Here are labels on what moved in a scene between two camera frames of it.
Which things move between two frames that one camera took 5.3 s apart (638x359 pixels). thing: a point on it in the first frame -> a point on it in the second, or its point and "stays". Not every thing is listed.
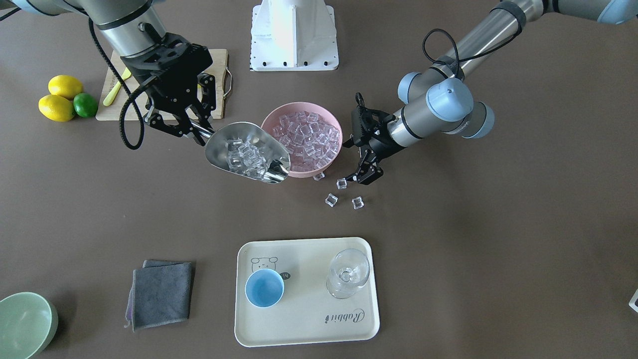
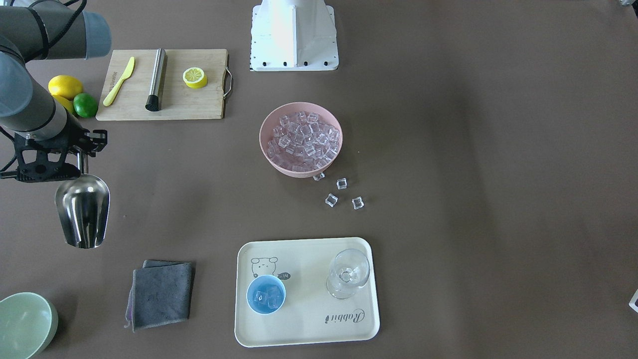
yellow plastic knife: (115, 89) stays
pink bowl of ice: (312, 135) stays
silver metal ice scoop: (246, 149) -> (82, 205)
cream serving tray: (305, 290) stays
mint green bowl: (28, 323) stays
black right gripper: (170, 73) -> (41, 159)
